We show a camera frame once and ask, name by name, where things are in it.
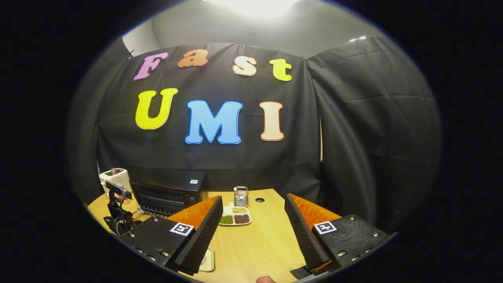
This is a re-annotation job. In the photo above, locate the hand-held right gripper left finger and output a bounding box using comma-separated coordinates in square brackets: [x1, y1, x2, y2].
[118, 195, 223, 275]

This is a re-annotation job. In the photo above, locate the black electric oven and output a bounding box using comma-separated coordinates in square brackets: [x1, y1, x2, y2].
[130, 170, 209, 218]

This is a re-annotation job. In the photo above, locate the wire mesh holder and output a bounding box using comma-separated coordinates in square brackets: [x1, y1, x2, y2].
[234, 186, 249, 208]

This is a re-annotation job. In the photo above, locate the large ceiling light panel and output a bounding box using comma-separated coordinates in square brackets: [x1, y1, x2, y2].
[208, 0, 303, 18]

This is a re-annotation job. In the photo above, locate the cream square plate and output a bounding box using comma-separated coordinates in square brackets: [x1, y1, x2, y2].
[198, 247, 215, 272]

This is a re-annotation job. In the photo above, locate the white toaster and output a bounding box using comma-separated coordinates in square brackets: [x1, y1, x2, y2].
[99, 168, 132, 197]

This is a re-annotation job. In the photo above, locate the white divided dish with beans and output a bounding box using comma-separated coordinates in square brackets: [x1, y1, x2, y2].
[219, 202, 252, 226]

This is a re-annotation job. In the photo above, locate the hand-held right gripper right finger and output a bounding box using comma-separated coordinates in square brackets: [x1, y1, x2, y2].
[285, 193, 389, 276]

